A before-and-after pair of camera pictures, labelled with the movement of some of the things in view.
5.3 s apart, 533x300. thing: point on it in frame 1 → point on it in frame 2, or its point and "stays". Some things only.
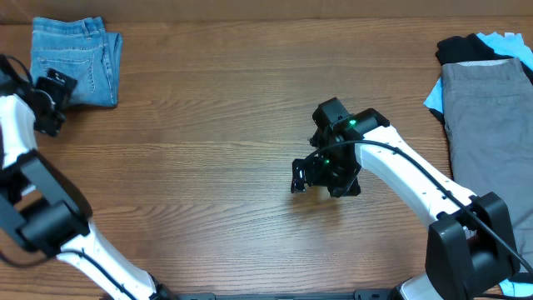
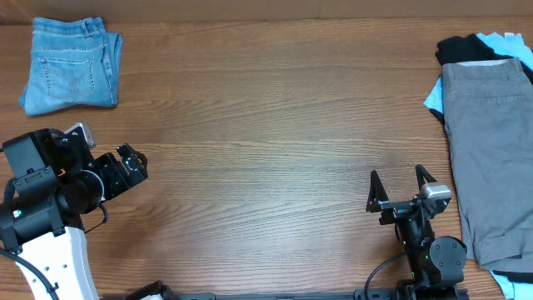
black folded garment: (470, 48) stays
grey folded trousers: (489, 122) stays
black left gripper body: (54, 98) → (114, 182)
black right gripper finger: (298, 182) → (376, 193)
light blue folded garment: (510, 44) stays
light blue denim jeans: (82, 47) stays
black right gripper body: (336, 171) → (395, 212)
